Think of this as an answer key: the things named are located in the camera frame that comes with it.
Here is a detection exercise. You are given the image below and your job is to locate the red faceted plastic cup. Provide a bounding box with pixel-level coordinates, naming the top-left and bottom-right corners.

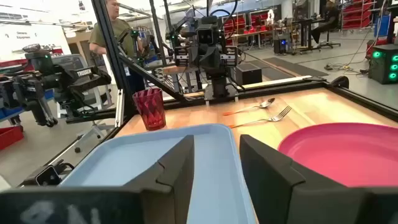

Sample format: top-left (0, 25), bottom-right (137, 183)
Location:
top-left (132, 88), bottom-right (167, 131)

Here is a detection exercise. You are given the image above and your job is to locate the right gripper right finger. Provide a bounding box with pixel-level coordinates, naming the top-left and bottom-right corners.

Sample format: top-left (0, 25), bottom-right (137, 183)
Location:
top-left (239, 134), bottom-right (368, 224)

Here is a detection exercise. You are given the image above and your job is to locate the black computer with green lights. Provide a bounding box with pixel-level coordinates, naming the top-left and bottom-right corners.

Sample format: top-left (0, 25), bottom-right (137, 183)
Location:
top-left (368, 43), bottom-right (398, 85)

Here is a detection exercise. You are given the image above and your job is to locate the red storage rack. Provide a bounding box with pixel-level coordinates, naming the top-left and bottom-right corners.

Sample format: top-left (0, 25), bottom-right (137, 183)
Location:
top-left (341, 0), bottom-right (377, 30)
top-left (222, 9), bottom-right (280, 41)

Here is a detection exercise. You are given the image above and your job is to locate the black aluminium table frame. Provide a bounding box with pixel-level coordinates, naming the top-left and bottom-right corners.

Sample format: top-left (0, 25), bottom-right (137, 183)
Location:
top-left (43, 0), bottom-right (398, 175)

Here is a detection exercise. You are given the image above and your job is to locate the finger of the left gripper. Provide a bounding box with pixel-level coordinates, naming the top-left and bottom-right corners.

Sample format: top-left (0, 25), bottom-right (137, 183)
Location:
top-left (207, 46), bottom-right (231, 70)
top-left (188, 46), bottom-right (208, 70)

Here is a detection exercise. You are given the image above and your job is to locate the black frame clamp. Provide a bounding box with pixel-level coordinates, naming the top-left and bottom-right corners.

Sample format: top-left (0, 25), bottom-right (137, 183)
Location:
top-left (329, 75), bottom-right (350, 90)

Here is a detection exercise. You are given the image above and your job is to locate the black box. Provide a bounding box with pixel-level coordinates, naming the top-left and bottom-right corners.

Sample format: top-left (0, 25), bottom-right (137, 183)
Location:
top-left (234, 62), bottom-right (264, 86)

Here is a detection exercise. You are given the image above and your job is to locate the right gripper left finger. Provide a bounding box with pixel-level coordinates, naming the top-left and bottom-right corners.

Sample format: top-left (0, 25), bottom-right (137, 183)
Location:
top-left (123, 134), bottom-right (195, 224)

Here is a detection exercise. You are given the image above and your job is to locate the orange-handled metal spoon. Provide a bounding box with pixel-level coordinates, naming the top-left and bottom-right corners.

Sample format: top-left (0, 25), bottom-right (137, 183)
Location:
top-left (222, 97), bottom-right (276, 116)

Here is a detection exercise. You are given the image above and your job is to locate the white sign board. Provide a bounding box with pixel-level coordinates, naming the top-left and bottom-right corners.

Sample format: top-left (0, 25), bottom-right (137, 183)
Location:
top-left (0, 23), bottom-right (72, 63)

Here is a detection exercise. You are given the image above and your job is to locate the orange-handled metal fork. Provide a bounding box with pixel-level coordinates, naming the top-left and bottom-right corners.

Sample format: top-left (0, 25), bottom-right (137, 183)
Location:
top-left (229, 105), bottom-right (293, 129)

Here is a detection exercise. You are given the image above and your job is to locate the silver frame bracket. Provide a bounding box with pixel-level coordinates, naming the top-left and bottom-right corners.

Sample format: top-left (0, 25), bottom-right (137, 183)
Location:
top-left (114, 89), bottom-right (126, 128)

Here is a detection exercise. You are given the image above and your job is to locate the light blue plastic tray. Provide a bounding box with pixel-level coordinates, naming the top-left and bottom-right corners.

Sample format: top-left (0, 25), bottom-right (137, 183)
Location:
top-left (58, 123), bottom-right (259, 224)

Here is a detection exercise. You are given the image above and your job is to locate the black floor mat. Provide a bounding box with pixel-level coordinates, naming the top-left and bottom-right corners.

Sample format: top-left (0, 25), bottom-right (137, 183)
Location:
top-left (245, 57), bottom-right (330, 82)

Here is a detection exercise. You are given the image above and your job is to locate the black table-level camera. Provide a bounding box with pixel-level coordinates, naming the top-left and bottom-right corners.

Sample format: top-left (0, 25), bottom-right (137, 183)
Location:
top-left (20, 160), bottom-right (75, 187)

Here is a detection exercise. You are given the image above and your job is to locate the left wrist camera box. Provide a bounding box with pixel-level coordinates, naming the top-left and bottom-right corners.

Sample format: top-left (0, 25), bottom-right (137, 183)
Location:
top-left (195, 15), bottom-right (220, 46)

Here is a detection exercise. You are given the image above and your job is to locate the person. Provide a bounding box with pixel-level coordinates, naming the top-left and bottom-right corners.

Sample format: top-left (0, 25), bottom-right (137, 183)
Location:
top-left (88, 0), bottom-right (147, 94)
top-left (310, 0), bottom-right (341, 44)

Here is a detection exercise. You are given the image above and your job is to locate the red plastic bin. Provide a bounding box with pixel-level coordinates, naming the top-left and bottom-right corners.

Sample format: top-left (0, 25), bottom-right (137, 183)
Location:
top-left (0, 125), bottom-right (25, 151)

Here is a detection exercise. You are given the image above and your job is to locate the pink round plate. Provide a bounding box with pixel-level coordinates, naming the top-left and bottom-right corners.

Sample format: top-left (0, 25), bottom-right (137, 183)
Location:
top-left (277, 122), bottom-right (398, 188)

